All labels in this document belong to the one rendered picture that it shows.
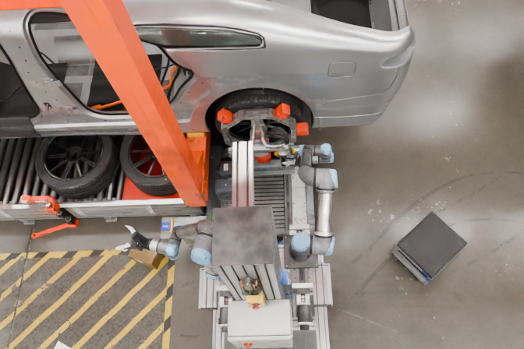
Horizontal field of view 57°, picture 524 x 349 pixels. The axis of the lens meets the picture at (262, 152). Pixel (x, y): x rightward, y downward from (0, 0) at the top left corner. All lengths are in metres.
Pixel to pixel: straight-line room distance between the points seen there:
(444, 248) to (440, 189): 0.71
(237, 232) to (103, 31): 0.97
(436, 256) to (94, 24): 2.86
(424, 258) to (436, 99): 1.68
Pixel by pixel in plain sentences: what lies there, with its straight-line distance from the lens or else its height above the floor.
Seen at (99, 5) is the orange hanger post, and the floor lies 2.65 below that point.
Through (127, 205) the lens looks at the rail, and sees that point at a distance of 4.03.
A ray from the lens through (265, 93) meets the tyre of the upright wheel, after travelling 3.33.
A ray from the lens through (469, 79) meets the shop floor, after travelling 5.07.
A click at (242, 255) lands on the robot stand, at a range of 1.98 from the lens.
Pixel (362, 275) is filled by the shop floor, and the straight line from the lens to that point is 4.06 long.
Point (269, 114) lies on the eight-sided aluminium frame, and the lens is 3.30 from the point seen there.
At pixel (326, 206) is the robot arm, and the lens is 2.98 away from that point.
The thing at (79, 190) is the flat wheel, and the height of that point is 0.44.
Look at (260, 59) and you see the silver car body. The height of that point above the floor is 1.60.
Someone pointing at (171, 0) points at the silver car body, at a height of 1.92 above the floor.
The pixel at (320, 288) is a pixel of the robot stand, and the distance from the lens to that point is 3.26.
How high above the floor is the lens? 3.93
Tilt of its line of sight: 63 degrees down
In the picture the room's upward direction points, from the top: 10 degrees counter-clockwise
